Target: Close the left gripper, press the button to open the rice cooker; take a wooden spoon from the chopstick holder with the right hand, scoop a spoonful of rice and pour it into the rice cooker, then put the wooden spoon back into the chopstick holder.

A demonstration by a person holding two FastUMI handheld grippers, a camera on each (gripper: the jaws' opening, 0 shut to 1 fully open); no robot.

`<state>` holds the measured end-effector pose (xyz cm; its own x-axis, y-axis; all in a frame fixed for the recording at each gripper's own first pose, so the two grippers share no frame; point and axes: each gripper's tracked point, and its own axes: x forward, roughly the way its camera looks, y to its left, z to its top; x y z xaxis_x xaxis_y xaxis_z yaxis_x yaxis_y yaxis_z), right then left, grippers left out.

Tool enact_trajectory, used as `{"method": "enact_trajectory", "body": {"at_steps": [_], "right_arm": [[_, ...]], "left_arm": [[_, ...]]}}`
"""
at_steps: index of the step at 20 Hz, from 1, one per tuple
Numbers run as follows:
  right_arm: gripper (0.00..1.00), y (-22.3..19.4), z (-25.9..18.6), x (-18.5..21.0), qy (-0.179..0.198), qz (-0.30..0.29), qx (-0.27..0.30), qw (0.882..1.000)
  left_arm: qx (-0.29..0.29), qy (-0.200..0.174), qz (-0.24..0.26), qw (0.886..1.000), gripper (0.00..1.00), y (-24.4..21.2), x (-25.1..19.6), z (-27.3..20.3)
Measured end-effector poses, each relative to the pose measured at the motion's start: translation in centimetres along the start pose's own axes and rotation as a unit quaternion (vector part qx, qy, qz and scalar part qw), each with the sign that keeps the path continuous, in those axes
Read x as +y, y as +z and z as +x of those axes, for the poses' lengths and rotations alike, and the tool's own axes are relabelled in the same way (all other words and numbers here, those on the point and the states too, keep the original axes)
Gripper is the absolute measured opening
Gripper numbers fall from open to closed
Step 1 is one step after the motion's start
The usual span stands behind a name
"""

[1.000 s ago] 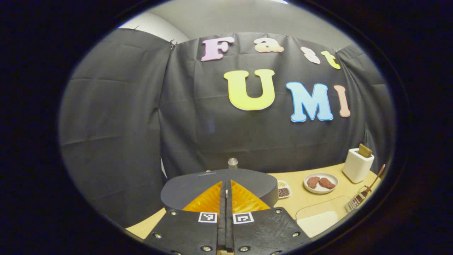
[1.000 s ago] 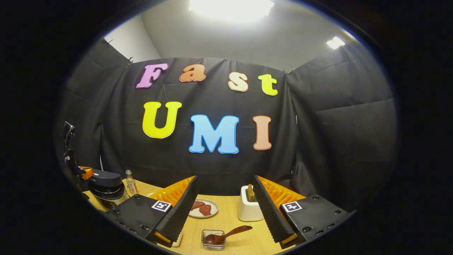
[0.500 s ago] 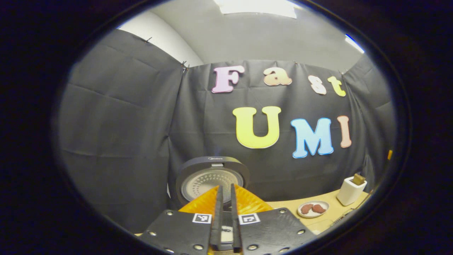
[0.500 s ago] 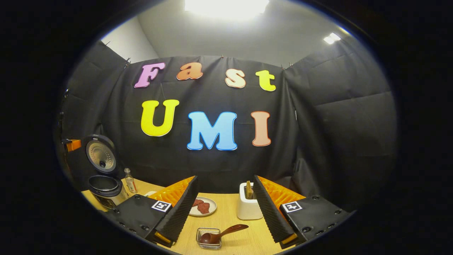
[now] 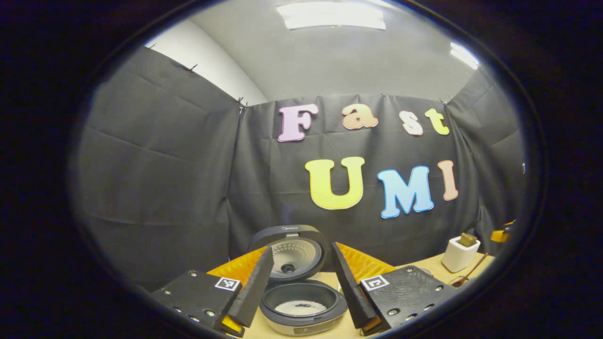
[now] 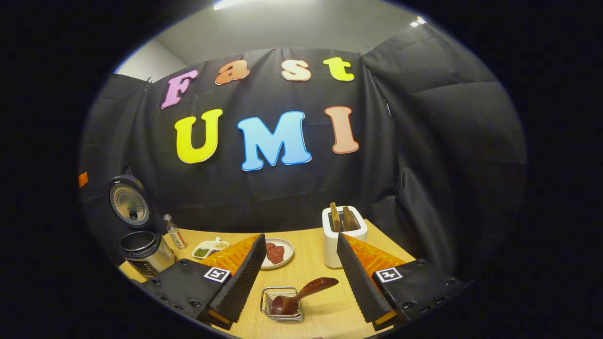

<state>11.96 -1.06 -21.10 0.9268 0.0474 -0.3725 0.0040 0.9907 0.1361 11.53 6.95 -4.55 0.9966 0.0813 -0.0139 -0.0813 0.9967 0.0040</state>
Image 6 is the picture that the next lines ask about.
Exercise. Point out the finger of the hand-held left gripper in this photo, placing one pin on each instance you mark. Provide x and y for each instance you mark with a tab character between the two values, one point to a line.
83	179

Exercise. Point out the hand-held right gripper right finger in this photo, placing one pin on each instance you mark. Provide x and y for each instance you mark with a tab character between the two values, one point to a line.
360	287

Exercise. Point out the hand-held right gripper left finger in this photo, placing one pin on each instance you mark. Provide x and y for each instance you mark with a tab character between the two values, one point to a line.
242	287

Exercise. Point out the brown wooden spoon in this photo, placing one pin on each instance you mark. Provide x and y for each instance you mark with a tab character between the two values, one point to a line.
311	288

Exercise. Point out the black and silver rice cooker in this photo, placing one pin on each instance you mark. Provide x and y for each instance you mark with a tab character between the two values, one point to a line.
150	256

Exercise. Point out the white toaster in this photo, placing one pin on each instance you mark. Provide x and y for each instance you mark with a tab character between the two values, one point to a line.
332	245

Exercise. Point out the white divided bean dish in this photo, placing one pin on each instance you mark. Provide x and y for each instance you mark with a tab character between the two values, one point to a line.
209	246

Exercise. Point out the white round plate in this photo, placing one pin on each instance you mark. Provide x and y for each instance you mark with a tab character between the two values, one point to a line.
287	249

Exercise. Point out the brown toast slice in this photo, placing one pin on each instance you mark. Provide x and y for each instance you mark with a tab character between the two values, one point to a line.
349	219
335	217

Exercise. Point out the small glass bottle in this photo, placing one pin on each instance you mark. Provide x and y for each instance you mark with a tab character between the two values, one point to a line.
176	238

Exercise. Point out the black backdrop cloth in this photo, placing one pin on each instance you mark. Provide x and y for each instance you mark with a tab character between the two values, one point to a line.
282	197

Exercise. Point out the large ceiling light panel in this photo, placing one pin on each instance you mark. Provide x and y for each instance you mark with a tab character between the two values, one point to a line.
231	4

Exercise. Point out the small ceiling light panel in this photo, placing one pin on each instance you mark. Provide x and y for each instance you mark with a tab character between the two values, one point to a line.
418	21

